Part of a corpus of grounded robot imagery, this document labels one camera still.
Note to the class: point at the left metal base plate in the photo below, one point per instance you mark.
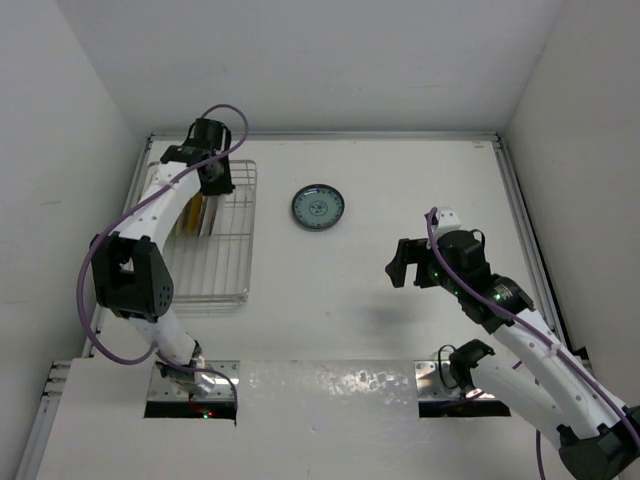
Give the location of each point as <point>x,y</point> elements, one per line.
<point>202,381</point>

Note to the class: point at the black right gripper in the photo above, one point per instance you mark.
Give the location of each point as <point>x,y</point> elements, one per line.
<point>410,250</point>

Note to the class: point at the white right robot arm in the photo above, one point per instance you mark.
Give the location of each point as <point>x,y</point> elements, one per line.
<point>595,434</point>

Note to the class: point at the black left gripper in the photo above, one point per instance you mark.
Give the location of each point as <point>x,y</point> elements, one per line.
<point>222,186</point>

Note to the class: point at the white plate orange sunburst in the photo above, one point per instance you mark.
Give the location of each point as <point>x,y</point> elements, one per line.
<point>215,206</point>

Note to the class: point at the teal blue patterned plate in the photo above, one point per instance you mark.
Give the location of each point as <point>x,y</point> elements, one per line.
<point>317,207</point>

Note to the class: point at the yellow plate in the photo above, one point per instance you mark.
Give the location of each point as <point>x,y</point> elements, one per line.
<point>192,214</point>

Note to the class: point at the metal base plate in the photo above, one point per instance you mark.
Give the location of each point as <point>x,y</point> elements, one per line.
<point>434,384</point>
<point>202,381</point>

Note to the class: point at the plain white plate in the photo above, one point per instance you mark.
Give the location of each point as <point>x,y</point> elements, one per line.
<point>203,220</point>

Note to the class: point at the metal wire dish rack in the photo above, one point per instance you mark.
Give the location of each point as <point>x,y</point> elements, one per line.
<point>209,272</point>

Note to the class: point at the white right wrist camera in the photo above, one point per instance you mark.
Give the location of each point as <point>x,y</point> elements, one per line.
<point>444,220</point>

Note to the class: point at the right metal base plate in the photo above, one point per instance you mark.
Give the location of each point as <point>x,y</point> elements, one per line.
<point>434,384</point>

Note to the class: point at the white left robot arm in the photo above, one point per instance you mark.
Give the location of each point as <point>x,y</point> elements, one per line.
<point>131,277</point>

